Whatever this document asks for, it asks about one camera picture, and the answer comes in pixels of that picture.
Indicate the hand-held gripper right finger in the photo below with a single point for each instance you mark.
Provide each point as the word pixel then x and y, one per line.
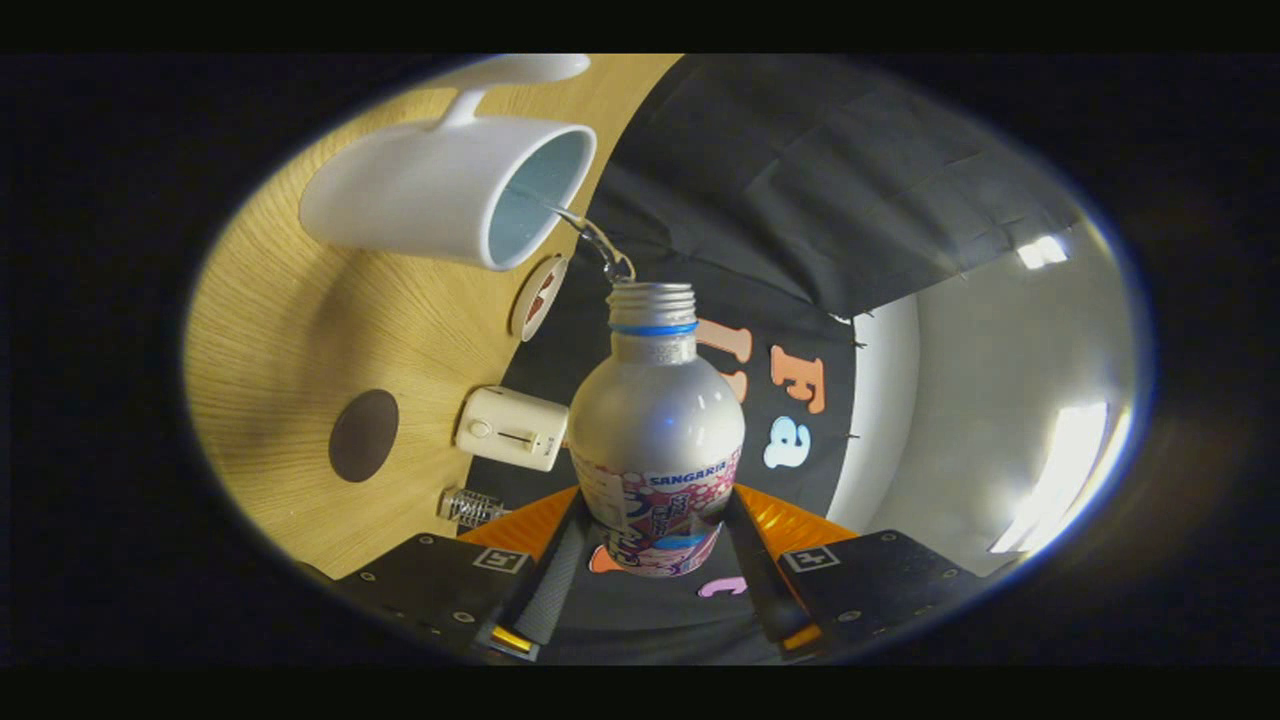
pixel 765 585

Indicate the large ceiling light panel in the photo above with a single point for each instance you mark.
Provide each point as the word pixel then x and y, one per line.
pixel 1060 480

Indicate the white toaster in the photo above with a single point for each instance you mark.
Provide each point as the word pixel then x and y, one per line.
pixel 510 428

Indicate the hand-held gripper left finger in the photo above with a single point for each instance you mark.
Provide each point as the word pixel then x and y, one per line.
pixel 550 585

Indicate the small ceiling light panel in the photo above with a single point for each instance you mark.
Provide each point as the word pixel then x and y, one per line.
pixel 1042 251

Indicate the dark brown round coaster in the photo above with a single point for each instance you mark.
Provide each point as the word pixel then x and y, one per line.
pixel 363 436

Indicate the clear juice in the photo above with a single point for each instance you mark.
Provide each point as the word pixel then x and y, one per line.
pixel 600 245

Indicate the black backdrop cloth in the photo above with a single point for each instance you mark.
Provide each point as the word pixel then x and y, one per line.
pixel 800 200

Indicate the silver juice bottle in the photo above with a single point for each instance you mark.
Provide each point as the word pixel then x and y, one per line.
pixel 655 420

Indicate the brown snack piece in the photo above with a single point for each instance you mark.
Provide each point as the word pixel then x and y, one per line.
pixel 546 282
pixel 535 308

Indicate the wooden table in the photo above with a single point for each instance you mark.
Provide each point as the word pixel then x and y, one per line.
pixel 290 330

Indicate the white round plate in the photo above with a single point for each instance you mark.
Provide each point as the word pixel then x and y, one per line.
pixel 524 310

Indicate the white cup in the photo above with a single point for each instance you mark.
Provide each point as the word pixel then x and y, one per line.
pixel 420 195

